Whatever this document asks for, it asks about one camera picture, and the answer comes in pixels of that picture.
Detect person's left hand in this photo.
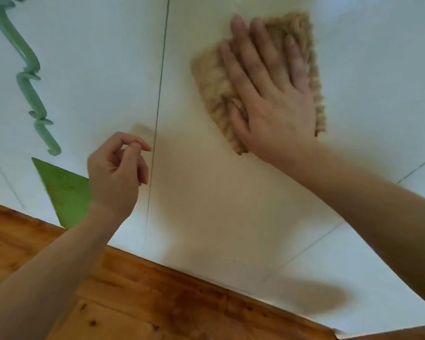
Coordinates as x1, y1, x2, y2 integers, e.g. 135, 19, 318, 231
87, 132, 152, 221

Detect person's right hand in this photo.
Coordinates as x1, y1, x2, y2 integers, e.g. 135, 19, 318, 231
221, 15, 320, 164

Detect tan fluffy cleaning cloth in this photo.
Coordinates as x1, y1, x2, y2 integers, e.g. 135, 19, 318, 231
191, 11, 327, 155

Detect person's right forearm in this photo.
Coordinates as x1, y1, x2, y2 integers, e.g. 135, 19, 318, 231
264, 138, 425, 312

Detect person's left forearm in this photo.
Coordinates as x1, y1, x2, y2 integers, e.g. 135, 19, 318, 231
0, 206, 135, 340

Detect green triangular wall sticker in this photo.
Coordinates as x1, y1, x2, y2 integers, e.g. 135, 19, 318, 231
31, 157, 93, 230

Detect green wavy wall sticker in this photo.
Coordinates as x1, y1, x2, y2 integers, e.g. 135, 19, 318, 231
0, 0, 62, 157

